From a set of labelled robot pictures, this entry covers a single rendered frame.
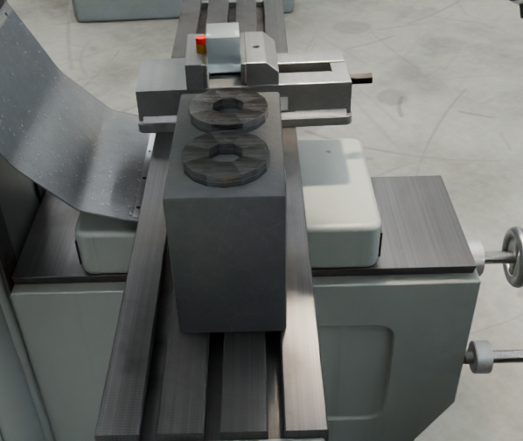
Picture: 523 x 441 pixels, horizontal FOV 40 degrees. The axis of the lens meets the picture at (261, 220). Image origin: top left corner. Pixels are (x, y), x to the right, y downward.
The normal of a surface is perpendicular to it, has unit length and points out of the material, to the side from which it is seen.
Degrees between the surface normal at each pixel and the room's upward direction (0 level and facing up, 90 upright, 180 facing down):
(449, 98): 0
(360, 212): 0
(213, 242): 90
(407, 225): 0
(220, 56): 90
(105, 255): 90
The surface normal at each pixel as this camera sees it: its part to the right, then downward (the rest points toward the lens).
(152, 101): 0.04, 0.60
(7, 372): 0.67, 0.42
